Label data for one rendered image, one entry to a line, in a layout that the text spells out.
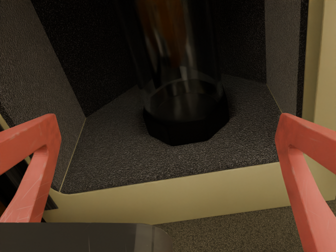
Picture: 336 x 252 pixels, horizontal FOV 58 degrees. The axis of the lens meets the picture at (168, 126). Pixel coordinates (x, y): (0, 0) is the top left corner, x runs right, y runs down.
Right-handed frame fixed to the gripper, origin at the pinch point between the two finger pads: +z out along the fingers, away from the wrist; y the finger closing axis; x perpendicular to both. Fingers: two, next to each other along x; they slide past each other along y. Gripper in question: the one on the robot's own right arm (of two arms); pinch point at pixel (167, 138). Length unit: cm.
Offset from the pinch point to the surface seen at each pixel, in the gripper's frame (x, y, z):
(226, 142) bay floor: 12.6, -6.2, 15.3
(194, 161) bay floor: 13.4, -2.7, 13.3
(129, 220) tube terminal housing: 21.2, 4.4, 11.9
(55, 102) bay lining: 10.3, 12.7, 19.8
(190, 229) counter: 21.3, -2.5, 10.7
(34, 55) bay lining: 4.9, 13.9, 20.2
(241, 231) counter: 20.1, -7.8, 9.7
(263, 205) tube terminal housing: 18.7, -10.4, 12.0
